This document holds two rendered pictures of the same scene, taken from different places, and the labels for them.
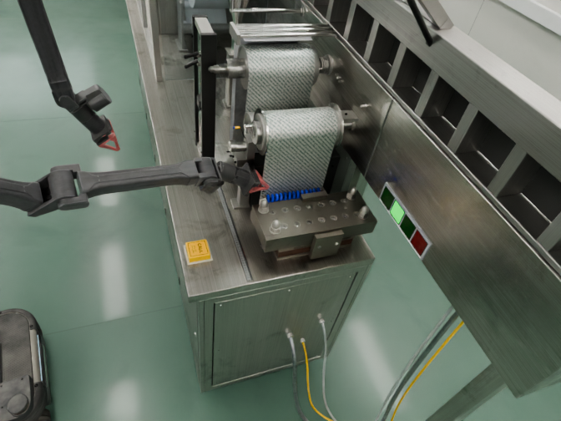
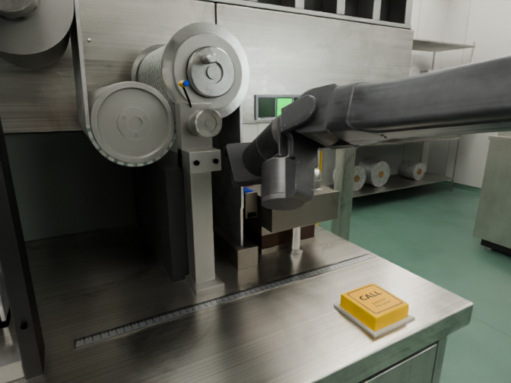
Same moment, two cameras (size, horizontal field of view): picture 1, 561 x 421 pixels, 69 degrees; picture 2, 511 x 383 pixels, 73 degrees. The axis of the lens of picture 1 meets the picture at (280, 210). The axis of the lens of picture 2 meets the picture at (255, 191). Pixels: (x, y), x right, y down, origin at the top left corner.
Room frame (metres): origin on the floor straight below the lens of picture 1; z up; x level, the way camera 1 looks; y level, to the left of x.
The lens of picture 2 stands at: (1.02, 0.69, 1.21)
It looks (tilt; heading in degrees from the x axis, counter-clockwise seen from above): 15 degrees down; 267
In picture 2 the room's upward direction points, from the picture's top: straight up
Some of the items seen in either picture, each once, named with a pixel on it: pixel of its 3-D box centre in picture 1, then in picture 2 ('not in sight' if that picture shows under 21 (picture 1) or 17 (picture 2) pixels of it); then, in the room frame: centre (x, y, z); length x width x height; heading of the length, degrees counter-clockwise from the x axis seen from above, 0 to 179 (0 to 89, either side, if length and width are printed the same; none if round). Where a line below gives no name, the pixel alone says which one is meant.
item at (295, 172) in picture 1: (295, 174); (216, 150); (1.07, -0.03, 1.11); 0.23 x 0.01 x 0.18; 116
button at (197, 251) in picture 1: (198, 251); (373, 305); (0.83, 0.24, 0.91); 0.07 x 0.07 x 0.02; 26
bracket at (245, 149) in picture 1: (241, 174); (201, 201); (1.09, 0.16, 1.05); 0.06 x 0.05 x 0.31; 116
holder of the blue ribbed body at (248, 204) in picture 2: not in sight; (228, 191); (1.05, -0.04, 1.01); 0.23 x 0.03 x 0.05; 116
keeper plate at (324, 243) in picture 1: (325, 245); not in sight; (0.91, -0.17, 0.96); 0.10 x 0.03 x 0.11; 116
